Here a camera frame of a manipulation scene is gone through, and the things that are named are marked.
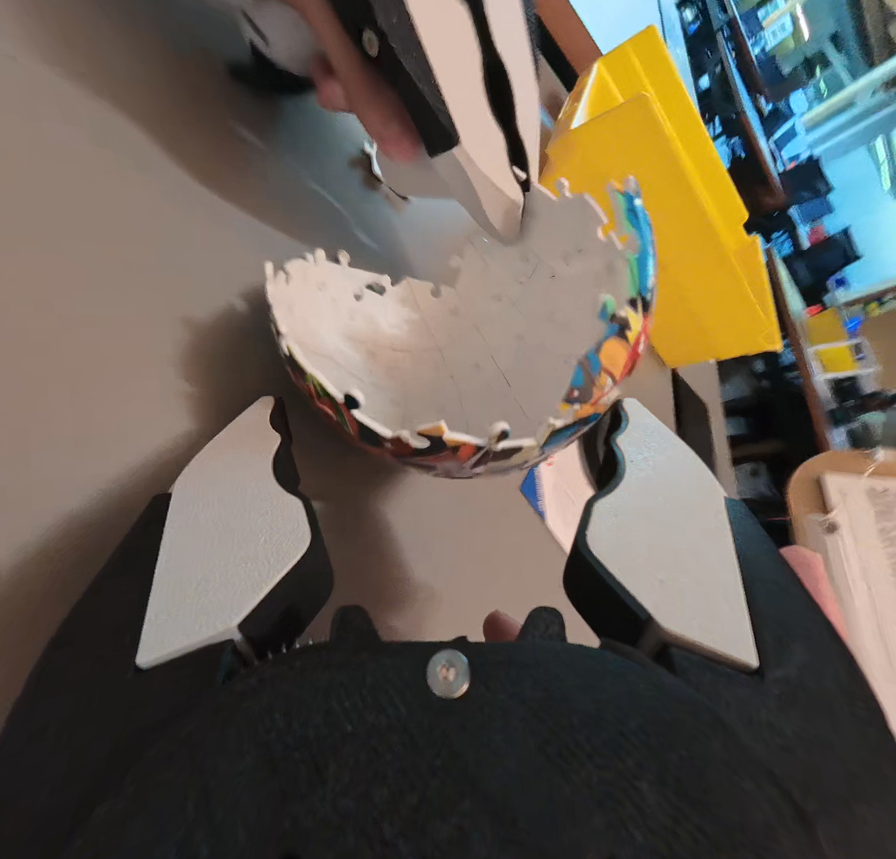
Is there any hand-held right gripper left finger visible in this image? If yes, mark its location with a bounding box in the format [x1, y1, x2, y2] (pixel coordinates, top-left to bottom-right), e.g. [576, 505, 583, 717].
[134, 395, 334, 671]

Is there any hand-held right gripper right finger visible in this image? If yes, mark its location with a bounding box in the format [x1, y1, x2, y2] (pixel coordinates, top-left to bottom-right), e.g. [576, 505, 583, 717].
[563, 397, 761, 672]

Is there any colourful puzzle ball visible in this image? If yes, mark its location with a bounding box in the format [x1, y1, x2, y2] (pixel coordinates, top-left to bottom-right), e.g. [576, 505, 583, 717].
[264, 176, 659, 480]

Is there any person's left hand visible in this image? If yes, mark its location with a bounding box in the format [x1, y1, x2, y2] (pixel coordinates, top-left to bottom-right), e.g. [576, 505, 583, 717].
[199, 0, 424, 165]

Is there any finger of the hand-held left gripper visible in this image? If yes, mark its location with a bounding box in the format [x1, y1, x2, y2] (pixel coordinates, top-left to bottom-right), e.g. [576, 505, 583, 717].
[402, 0, 526, 245]
[482, 0, 546, 195]

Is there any round wooden stool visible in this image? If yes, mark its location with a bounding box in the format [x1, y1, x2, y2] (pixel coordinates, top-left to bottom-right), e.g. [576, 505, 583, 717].
[784, 448, 896, 594]

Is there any white paper stack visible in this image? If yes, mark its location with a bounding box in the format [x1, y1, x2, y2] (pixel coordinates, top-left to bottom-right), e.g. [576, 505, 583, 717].
[804, 470, 896, 674]

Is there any white puzzle piece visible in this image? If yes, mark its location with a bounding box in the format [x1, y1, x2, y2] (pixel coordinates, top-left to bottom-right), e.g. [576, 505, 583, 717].
[350, 140, 411, 203]

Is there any printed instruction sheet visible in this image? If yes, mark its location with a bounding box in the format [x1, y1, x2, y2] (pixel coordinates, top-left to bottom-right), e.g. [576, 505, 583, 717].
[521, 449, 597, 556]

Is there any yellow plastic bin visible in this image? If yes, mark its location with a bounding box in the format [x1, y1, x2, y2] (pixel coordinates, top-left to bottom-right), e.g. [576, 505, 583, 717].
[538, 24, 784, 370]

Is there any person's right hand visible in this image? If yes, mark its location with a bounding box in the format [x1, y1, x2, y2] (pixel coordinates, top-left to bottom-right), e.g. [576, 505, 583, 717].
[779, 544, 852, 640]

